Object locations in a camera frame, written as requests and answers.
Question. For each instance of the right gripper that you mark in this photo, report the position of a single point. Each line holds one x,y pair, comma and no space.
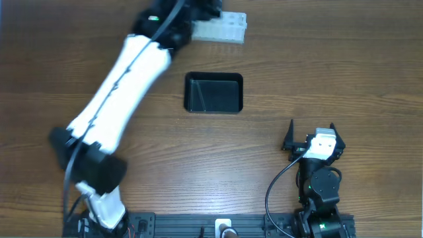
297,148

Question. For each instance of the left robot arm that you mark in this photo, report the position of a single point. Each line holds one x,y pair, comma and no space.
129,86

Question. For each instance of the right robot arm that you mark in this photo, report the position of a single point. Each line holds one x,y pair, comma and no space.
322,185

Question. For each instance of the black tray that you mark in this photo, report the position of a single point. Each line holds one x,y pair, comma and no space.
221,96

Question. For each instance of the white test tube rack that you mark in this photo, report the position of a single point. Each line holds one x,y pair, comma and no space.
231,33

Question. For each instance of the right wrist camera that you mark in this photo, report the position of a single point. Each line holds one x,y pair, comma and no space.
322,145

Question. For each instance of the mounting rail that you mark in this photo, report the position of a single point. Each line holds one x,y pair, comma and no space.
185,226

